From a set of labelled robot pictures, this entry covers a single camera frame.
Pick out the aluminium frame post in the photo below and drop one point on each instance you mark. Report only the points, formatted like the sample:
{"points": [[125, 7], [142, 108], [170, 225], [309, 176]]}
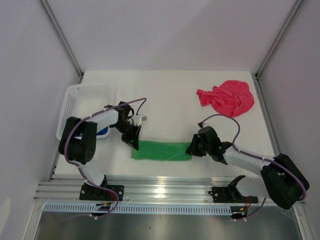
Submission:
{"points": [[280, 36], [48, 12]]}

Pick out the white slotted cable duct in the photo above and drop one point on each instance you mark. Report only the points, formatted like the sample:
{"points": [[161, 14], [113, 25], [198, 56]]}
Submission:
{"points": [[130, 208]]}

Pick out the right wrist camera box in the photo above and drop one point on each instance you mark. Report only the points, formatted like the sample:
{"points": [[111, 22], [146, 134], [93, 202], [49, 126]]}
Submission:
{"points": [[203, 124]]}

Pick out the left aluminium frame post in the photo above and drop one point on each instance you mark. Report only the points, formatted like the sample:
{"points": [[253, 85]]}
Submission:
{"points": [[48, 12]]}

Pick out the white plastic basket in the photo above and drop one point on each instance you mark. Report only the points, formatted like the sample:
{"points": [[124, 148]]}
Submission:
{"points": [[82, 100]]}

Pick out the blue microfiber towel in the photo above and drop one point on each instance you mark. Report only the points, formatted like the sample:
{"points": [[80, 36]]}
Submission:
{"points": [[103, 133]]}

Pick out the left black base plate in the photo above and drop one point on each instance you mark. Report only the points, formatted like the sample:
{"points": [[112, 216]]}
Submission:
{"points": [[91, 193]]}

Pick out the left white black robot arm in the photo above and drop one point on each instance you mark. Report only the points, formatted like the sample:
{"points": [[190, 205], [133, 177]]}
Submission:
{"points": [[79, 140]]}

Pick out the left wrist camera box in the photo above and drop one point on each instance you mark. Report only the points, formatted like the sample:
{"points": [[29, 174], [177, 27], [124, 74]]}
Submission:
{"points": [[138, 119]]}

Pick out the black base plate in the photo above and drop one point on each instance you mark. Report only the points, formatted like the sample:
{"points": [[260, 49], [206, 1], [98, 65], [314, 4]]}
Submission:
{"points": [[91, 193], [230, 195]]}

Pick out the pink microfiber towel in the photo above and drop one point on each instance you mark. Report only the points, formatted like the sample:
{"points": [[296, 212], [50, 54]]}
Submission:
{"points": [[232, 98]]}

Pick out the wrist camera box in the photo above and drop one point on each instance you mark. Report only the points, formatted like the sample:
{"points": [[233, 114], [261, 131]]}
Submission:
{"points": [[203, 124], [138, 119]]}

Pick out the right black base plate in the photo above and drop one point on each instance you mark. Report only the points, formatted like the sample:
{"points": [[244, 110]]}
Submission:
{"points": [[230, 195]]}

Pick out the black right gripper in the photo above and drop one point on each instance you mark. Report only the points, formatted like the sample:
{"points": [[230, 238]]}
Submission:
{"points": [[192, 149]]}

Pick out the aluminium extrusion rail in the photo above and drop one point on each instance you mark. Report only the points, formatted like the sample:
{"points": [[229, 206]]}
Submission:
{"points": [[137, 189]]}

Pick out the right aluminium frame post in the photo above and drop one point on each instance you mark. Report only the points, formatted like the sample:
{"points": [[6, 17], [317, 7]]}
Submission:
{"points": [[280, 36]]}

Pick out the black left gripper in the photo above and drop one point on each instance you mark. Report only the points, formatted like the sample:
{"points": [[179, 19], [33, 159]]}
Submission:
{"points": [[132, 139]]}

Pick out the green microfiber towel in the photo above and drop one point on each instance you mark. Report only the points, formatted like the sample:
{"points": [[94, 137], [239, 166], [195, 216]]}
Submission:
{"points": [[162, 151]]}

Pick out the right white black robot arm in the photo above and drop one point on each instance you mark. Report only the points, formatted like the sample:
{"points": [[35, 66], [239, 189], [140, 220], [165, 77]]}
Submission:
{"points": [[277, 178]]}

